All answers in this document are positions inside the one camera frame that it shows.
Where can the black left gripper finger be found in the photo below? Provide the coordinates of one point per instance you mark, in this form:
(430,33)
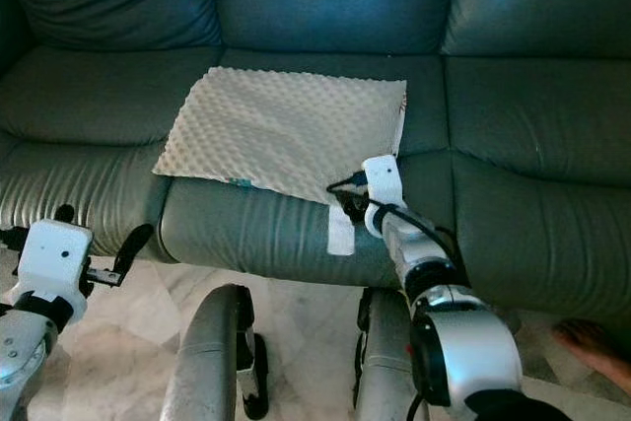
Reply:
(134,248)
(66,214)

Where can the beige dotted pillow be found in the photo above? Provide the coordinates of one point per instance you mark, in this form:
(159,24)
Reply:
(276,130)

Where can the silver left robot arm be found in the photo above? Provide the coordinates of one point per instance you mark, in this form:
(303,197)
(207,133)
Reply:
(25,357)

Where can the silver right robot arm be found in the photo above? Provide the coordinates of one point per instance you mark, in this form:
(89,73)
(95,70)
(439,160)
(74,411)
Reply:
(473,352)

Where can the grey green leather sofa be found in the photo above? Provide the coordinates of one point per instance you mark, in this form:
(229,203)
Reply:
(335,7)

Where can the grey left robot leg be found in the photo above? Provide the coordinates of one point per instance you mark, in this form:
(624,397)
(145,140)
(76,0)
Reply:
(207,362)

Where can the grey robot leg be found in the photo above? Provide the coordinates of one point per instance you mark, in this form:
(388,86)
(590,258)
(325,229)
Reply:
(207,362)
(385,362)

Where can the grey right robot leg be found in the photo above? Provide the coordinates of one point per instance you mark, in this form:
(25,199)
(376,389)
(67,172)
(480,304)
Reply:
(385,362)

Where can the person's bare foot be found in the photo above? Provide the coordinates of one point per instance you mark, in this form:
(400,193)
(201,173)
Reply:
(596,352)

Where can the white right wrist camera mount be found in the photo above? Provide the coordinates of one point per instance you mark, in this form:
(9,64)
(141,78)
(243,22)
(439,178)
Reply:
(383,187)

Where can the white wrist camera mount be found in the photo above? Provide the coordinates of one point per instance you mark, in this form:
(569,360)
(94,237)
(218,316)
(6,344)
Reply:
(59,259)
(383,187)

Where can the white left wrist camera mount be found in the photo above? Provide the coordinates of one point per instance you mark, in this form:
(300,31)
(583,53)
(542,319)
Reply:
(59,259)

